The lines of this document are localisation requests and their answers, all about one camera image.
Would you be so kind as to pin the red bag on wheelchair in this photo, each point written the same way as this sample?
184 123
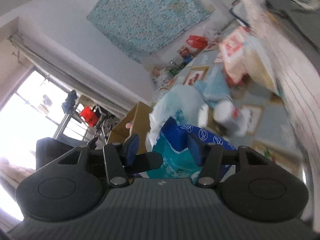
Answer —
89 116

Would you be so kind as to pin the brown cardboard box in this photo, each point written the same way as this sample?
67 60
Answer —
139 116

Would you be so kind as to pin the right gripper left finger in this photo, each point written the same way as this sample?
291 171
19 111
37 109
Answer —
71 181

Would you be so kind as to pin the teal floral wall cloth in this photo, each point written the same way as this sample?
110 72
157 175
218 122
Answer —
139 28

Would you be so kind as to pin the wheelchair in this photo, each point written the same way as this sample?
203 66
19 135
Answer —
74 130

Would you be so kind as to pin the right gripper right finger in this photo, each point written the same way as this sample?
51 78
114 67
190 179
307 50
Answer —
248 183

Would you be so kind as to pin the white plastic bag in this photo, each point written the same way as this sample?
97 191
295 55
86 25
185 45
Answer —
182 103

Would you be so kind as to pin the red plastic bag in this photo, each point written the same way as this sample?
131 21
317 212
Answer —
196 42

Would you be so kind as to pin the blue white tissue pack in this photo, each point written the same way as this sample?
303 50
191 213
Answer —
172 144

